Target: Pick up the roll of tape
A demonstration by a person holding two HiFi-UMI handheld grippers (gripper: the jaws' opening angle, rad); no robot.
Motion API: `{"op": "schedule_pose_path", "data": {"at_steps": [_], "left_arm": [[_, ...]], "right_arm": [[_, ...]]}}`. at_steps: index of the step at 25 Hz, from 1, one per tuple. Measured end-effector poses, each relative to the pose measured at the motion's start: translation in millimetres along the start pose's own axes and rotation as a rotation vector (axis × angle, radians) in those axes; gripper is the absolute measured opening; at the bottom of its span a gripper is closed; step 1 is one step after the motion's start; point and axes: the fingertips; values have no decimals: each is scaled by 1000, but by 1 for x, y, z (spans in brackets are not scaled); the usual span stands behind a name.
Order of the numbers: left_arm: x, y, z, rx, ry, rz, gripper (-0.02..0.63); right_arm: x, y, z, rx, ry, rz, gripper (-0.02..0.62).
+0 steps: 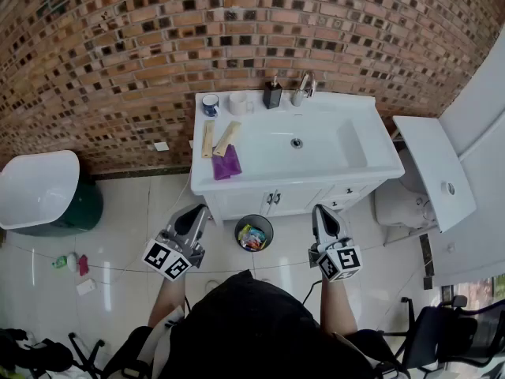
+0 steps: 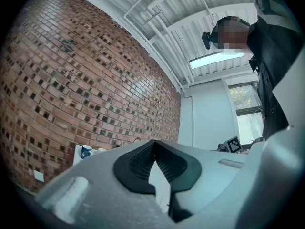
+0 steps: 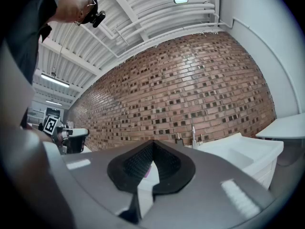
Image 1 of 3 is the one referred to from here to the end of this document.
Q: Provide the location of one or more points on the dark green container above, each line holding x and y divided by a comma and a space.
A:
87, 207

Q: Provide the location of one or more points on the white square table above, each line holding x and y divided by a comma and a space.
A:
430, 156

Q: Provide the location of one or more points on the pink cloth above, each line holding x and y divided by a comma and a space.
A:
83, 266

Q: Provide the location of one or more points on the person's black shirt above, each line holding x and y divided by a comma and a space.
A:
252, 322

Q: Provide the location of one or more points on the white vanity cabinet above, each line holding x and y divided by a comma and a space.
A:
244, 201

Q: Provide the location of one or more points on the white bottle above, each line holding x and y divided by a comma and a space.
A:
72, 261

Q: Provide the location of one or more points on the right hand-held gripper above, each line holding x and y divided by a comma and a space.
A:
343, 261

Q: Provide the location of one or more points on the person's left forearm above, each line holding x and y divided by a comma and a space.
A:
167, 302

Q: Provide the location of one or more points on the white mug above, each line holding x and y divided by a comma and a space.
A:
238, 103

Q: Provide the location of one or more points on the green bottle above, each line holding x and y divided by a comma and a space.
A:
60, 262

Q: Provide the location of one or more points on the blue white jar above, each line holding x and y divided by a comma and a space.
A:
210, 107

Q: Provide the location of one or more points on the person's right forearm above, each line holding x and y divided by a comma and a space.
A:
337, 306

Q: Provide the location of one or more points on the white toilet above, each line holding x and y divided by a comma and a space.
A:
394, 211

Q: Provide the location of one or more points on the chrome faucet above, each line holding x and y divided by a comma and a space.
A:
300, 95

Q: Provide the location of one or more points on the white wall plate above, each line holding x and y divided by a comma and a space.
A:
160, 146

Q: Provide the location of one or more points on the purple cloth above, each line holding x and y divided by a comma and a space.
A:
227, 164

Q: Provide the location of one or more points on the colourful wrappers in bin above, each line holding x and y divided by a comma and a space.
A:
252, 237

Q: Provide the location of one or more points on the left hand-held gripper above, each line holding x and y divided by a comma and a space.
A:
165, 261

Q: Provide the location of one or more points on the white bathtub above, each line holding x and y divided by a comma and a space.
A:
35, 188

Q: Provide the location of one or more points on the white flat box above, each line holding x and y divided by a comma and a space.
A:
86, 287

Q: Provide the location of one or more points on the white tape roll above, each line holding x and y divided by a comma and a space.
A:
446, 188

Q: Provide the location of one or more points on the black mesh trash bin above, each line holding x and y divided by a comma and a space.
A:
268, 227

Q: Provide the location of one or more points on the black mesh office chair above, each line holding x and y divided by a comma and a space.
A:
442, 338

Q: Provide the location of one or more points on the black soap dispenser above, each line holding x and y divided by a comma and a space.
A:
272, 95

